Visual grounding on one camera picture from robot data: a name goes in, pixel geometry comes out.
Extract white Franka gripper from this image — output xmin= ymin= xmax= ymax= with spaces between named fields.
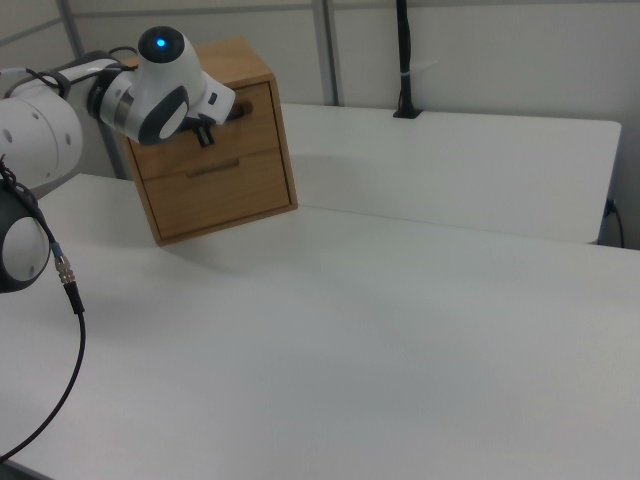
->
xmin=182 ymin=71 xmax=237 ymax=148

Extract wooden drawer with metal handle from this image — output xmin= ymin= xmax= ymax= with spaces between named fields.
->
xmin=128 ymin=80 xmax=286 ymax=180

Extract wooden drawer with slot grip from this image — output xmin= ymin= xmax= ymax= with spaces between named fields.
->
xmin=141 ymin=146 xmax=295 ymax=240

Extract wooden two-drawer cabinet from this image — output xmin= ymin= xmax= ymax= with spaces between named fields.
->
xmin=120 ymin=35 xmax=300 ymax=247

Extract black pole with clamp base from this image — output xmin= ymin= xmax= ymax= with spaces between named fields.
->
xmin=391 ymin=0 xmax=425 ymax=121

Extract black cable along robot forearm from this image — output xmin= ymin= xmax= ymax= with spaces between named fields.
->
xmin=0 ymin=46 xmax=142 ymax=99

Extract black robot cable with connector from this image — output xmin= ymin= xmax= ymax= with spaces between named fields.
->
xmin=0 ymin=158 xmax=87 ymax=464

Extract white cable tie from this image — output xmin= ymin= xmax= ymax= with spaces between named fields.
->
xmin=401 ymin=60 xmax=438 ymax=80

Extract black cable at table edge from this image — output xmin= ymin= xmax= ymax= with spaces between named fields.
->
xmin=605 ymin=198 xmax=627 ymax=250

